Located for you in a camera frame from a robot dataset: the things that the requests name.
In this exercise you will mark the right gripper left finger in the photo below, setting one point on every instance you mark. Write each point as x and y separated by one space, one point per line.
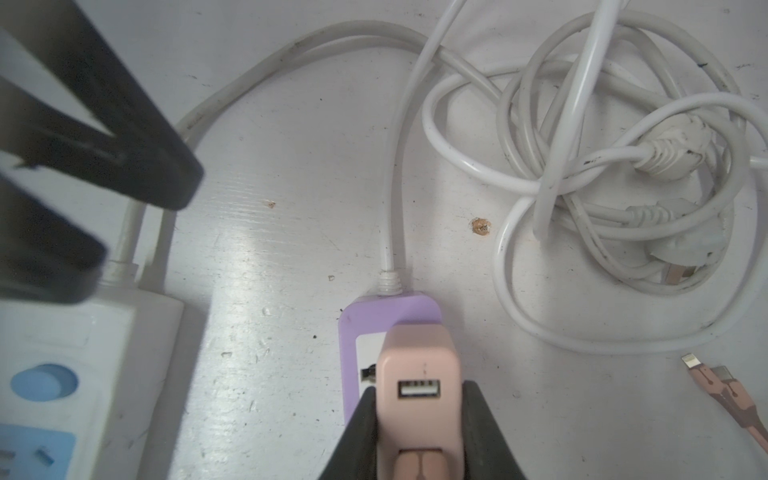
355 455

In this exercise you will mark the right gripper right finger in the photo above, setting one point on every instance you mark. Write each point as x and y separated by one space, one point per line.
486 452

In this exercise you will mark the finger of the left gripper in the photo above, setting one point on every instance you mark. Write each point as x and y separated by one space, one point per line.
44 257
137 154

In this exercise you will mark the pink charger plug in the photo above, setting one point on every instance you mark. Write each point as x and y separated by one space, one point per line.
419 397

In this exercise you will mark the purple power strip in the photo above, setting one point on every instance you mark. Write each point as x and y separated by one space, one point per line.
362 328

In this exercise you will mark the white blue power strip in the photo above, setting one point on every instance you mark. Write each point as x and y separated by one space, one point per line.
80 383

